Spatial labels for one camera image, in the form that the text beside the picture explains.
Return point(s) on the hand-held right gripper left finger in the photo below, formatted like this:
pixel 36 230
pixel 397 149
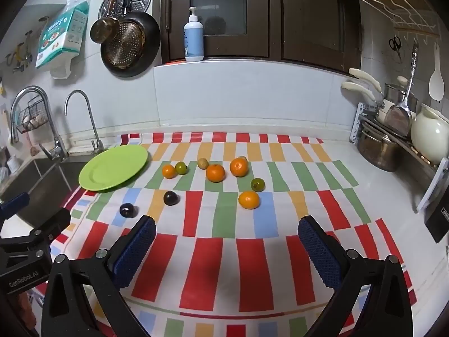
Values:
pixel 136 249

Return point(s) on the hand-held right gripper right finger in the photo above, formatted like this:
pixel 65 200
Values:
pixel 319 252

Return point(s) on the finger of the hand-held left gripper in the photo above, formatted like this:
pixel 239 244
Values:
pixel 15 203
pixel 52 221

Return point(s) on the dark plum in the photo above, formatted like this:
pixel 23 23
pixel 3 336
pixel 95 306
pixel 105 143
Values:
pixel 127 210
pixel 171 198

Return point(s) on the green plate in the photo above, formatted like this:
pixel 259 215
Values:
pixel 112 168

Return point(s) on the small orange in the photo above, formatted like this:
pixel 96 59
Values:
pixel 169 171

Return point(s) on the medium orange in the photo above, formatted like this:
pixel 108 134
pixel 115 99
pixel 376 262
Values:
pixel 249 200

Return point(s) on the green tomato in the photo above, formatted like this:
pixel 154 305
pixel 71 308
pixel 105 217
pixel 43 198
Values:
pixel 257 184
pixel 181 167

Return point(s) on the large orange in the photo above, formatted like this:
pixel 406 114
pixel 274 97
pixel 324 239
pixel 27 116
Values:
pixel 239 167
pixel 215 173

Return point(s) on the person's left hand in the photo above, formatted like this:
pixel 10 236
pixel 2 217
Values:
pixel 26 309

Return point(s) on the garlic bulbs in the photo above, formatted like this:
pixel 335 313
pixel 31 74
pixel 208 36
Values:
pixel 33 123

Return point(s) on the striped colourful cloth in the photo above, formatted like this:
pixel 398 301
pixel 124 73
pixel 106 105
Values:
pixel 224 252

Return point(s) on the large steel pull-down faucet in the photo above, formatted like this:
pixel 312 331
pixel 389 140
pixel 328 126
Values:
pixel 31 90

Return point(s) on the large steel pot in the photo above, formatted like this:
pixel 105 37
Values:
pixel 375 151

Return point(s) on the black box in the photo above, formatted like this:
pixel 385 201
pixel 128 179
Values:
pixel 438 221

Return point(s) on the slim steel faucet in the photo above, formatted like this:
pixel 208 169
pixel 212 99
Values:
pixel 75 93

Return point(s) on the white cutting board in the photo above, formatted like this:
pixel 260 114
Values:
pixel 435 182

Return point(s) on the white plastic bag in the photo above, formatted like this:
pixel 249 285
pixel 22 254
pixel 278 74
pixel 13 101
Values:
pixel 61 68

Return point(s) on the white ceramic jug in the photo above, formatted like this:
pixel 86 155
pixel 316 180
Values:
pixel 428 137

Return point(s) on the teal bag dispenser box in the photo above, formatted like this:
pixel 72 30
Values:
pixel 61 35

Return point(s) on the steel pot with lid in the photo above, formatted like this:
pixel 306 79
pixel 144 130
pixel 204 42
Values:
pixel 394 93

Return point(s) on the speckled copper pan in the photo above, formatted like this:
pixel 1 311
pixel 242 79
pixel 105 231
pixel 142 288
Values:
pixel 128 47

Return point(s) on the small copper pot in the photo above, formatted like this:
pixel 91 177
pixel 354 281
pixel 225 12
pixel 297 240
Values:
pixel 103 30

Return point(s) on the black frying pan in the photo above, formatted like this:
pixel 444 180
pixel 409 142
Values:
pixel 151 49

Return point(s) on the white rice paddle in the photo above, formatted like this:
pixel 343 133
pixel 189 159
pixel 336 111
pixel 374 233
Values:
pixel 436 84

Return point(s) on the blue soap pump bottle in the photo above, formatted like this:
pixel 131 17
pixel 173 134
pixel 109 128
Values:
pixel 193 42

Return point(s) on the black scissors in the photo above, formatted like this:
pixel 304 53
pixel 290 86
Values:
pixel 395 44

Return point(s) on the yellow wall hooks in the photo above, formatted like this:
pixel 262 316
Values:
pixel 17 58

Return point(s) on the dark wooden window frame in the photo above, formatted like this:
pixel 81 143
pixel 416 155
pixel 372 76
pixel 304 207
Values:
pixel 273 24

